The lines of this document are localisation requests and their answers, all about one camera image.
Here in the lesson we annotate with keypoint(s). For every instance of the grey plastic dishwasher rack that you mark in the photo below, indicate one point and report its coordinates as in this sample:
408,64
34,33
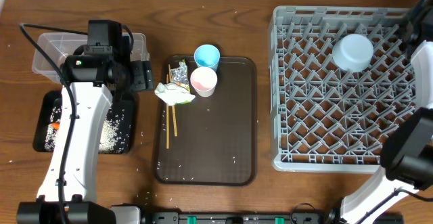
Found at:
323,118

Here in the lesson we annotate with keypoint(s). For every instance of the light blue cup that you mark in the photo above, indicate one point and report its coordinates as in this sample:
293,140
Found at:
207,56

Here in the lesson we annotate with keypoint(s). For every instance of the silver foil wrapper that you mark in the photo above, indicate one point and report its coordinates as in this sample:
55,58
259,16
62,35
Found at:
179,75

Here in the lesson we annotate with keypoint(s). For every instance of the white rice pile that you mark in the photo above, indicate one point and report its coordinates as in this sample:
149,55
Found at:
115,131

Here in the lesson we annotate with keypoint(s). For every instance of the black waste tray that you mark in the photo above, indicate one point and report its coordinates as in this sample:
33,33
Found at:
47,105

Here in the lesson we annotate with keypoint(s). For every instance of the dark brown serving tray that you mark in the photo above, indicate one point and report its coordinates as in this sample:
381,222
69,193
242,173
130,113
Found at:
216,135

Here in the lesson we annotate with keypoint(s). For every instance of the light blue small bowl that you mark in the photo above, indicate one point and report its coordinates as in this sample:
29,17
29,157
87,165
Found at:
353,53

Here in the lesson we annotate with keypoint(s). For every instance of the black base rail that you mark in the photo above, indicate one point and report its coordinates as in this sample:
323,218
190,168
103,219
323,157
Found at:
236,219

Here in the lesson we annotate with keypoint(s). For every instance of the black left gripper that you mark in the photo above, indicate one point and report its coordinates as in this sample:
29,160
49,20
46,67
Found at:
145,76

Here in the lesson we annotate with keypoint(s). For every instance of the white napkin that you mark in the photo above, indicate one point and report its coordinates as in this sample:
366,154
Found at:
173,94

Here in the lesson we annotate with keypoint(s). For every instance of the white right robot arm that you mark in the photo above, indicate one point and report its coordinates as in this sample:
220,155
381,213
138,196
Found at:
406,157

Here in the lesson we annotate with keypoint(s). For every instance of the wooden chopstick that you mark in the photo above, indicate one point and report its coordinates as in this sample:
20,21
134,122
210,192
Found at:
167,121
173,107

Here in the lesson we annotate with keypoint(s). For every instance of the orange carrot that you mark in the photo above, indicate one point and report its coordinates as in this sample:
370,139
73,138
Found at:
55,125

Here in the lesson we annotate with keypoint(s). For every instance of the clear plastic bin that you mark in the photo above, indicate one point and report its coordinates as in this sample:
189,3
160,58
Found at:
59,45

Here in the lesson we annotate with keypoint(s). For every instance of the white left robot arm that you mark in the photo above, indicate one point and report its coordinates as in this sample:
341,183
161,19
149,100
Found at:
93,77

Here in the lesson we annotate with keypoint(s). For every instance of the pink cup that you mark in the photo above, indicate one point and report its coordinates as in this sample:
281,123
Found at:
204,81

